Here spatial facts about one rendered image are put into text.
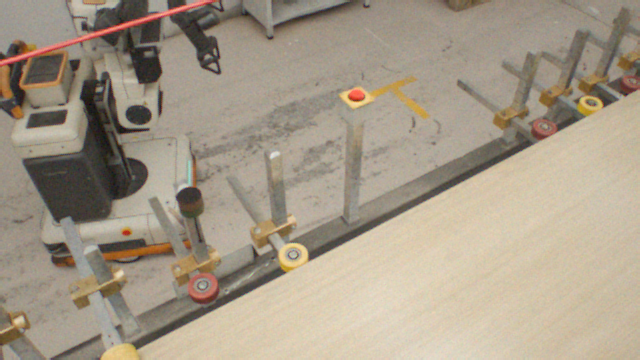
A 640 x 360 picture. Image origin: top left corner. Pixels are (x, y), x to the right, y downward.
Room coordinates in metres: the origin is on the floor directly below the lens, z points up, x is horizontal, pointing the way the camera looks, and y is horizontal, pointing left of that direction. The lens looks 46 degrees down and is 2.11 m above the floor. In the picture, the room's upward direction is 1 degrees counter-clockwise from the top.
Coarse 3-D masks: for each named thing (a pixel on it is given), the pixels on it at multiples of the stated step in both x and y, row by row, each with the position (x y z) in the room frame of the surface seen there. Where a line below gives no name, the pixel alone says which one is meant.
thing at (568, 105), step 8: (504, 64) 1.87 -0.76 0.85; (512, 64) 1.85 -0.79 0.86; (512, 72) 1.82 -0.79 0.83; (520, 72) 1.79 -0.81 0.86; (536, 80) 1.74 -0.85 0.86; (536, 88) 1.71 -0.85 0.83; (544, 88) 1.69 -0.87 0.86; (560, 96) 1.63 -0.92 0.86; (560, 104) 1.61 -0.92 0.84; (568, 104) 1.59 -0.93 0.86; (576, 104) 1.58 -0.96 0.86; (576, 112) 1.55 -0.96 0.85
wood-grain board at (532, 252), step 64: (576, 128) 1.40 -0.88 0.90; (448, 192) 1.10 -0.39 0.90; (512, 192) 1.10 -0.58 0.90; (576, 192) 1.10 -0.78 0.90; (320, 256) 0.87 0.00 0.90; (384, 256) 0.87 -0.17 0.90; (448, 256) 0.87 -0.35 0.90; (512, 256) 0.86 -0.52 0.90; (576, 256) 0.86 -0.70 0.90; (256, 320) 0.68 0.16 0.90; (320, 320) 0.68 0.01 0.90; (384, 320) 0.67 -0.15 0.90; (448, 320) 0.67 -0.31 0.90; (512, 320) 0.67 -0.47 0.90; (576, 320) 0.66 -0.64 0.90
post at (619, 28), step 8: (624, 8) 1.81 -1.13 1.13; (632, 8) 1.80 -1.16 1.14; (624, 16) 1.80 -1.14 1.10; (616, 24) 1.81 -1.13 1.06; (624, 24) 1.79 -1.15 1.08; (616, 32) 1.80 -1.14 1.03; (624, 32) 1.80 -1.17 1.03; (608, 40) 1.82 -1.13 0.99; (616, 40) 1.79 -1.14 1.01; (608, 48) 1.81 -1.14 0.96; (616, 48) 1.80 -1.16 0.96; (608, 56) 1.79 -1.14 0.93; (600, 64) 1.81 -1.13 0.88; (608, 64) 1.80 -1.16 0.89; (600, 72) 1.80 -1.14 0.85; (592, 96) 1.79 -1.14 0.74
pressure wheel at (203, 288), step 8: (192, 280) 0.79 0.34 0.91; (200, 280) 0.79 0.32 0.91; (208, 280) 0.79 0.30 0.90; (216, 280) 0.79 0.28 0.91; (192, 288) 0.77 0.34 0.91; (200, 288) 0.77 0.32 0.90; (208, 288) 0.77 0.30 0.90; (216, 288) 0.77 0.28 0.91; (192, 296) 0.75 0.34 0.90; (200, 296) 0.74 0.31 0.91; (208, 296) 0.74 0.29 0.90; (216, 296) 0.76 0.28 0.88
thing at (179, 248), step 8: (152, 200) 1.12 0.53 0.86; (152, 208) 1.09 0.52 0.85; (160, 208) 1.08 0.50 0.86; (160, 216) 1.05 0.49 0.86; (160, 224) 1.04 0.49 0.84; (168, 224) 1.02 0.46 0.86; (168, 232) 0.99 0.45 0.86; (176, 232) 0.99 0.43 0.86; (176, 240) 0.96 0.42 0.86; (176, 248) 0.93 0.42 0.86; (184, 248) 0.93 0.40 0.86; (184, 256) 0.90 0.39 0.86; (192, 272) 0.85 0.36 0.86; (208, 304) 0.76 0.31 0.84
